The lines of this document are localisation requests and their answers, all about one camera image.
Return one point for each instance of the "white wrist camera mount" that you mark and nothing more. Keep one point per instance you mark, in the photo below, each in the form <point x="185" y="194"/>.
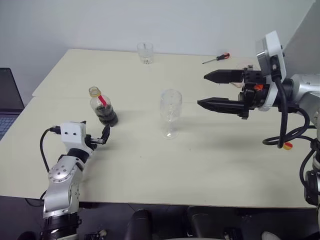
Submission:
<point x="72" y="135"/>
<point x="273" y="47"/>

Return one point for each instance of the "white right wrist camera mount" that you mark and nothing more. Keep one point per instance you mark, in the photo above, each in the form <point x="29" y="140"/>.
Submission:
<point x="273" y="47"/>

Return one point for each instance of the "clear glass tumbler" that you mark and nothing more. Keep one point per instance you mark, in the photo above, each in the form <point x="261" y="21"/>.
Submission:
<point x="145" y="53"/>

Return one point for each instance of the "orange and black screwdriver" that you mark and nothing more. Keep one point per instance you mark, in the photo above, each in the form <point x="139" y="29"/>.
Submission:
<point x="223" y="56"/>

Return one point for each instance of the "wide dark rounded shape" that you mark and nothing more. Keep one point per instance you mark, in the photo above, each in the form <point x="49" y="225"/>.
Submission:
<point x="212" y="222"/>

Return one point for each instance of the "yellow cap with red tape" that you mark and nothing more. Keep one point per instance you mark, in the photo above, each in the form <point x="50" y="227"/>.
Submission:
<point x="288" y="146"/>

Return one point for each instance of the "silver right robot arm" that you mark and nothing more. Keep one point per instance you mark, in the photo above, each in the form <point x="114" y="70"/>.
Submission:
<point x="307" y="87"/>

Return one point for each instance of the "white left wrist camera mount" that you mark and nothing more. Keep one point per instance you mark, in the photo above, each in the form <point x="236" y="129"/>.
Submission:
<point x="72" y="135"/>

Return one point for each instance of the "white rounded floor object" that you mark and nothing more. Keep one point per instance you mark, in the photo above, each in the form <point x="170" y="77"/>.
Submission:
<point x="269" y="236"/>

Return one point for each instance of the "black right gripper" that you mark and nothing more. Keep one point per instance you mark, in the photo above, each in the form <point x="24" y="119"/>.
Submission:
<point x="252" y="92"/>

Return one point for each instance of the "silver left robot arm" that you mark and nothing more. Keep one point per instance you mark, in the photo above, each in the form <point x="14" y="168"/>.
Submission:
<point x="62" y="180"/>

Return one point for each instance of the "narrow dark rounded shape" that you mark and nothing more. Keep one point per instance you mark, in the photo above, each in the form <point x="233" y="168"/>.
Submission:
<point x="140" y="225"/>

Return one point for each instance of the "grey partition panel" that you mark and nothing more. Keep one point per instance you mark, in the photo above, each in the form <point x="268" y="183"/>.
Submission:
<point x="305" y="37"/>

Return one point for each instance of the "clear wine glass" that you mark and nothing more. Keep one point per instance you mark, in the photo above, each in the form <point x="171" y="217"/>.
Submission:
<point x="171" y="110"/>

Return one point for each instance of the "dark laptop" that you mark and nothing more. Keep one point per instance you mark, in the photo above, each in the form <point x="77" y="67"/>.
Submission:
<point x="8" y="95"/>

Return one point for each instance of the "clear bottle with dark drink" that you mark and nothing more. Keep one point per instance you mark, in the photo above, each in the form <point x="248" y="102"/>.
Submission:
<point x="106" y="112"/>

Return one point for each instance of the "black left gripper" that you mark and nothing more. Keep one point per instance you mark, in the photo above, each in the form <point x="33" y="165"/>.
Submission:
<point x="90" y="142"/>

